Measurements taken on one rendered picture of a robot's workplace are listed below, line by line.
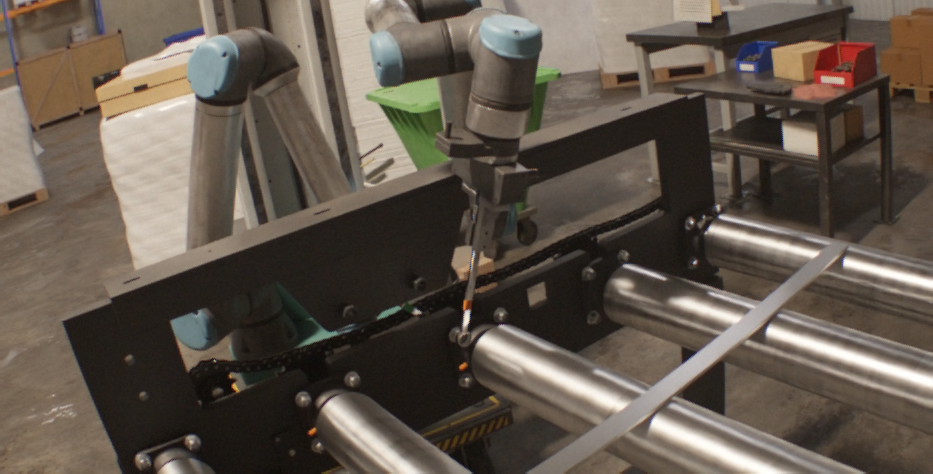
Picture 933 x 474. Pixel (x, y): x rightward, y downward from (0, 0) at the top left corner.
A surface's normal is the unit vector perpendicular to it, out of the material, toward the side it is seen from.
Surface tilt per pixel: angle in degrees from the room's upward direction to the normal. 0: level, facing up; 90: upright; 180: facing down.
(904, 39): 90
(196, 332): 95
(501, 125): 97
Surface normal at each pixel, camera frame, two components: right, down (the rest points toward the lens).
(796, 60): -0.91, 0.26
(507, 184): 0.54, 0.40
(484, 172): -0.83, 0.11
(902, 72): -0.76, 0.31
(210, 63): -0.33, 0.22
